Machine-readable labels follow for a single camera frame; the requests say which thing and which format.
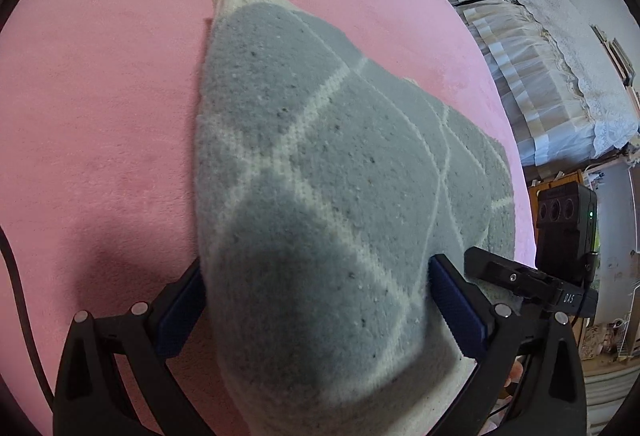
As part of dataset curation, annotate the person's right hand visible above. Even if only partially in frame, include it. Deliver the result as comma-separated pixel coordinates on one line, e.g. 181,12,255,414
502,358,525,399

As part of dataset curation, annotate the wooden cabinet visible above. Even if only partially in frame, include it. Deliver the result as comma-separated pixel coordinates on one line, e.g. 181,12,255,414
527,169,587,201

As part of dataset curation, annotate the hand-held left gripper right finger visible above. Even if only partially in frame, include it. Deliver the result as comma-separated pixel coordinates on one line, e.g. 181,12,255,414
429,253,587,436

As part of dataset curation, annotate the sofa with white lace cover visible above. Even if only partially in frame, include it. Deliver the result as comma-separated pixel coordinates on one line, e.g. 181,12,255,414
416,0,640,167

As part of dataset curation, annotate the grey and cream argyle sweater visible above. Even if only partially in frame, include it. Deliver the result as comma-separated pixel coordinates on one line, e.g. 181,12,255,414
192,0,517,436

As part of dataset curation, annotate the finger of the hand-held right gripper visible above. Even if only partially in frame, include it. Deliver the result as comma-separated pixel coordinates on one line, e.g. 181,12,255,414
464,246,560,303

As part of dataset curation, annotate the pink bed blanket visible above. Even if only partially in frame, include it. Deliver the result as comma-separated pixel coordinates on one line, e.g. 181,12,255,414
0,0,538,436

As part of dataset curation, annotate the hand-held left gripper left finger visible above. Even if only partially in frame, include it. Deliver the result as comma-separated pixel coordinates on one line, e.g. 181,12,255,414
52,258,207,436

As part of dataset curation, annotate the framed picture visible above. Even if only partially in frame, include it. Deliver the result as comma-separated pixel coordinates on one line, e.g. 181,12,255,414
590,23,640,89

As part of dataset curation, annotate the black cable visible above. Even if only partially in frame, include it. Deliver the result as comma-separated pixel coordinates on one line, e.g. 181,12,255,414
0,226,55,416

